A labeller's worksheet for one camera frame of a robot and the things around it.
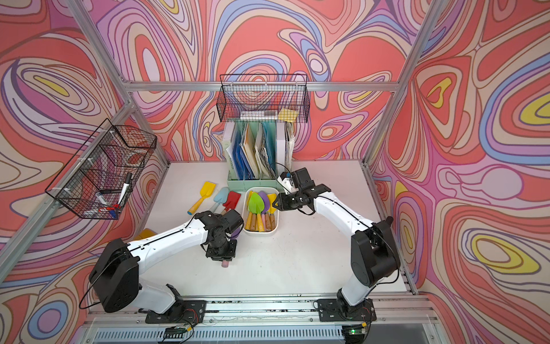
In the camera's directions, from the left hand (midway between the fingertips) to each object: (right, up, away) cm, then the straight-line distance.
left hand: (233, 260), depth 80 cm
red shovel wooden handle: (-5, +20, +23) cm, 31 cm away
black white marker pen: (-32, +31, -11) cm, 46 cm away
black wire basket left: (-46, +30, -6) cm, 55 cm away
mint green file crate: (+7, +43, +16) cm, 46 cm away
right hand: (+17, +19, +6) cm, 26 cm away
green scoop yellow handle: (+7, +19, +19) cm, 27 cm away
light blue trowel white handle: (-11, +22, +25) cm, 35 cm away
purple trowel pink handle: (-2, 0, -3) cm, 4 cm away
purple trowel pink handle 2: (+12, +19, +19) cm, 29 cm away
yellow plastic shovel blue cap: (-19, +25, +27) cm, 42 cm away
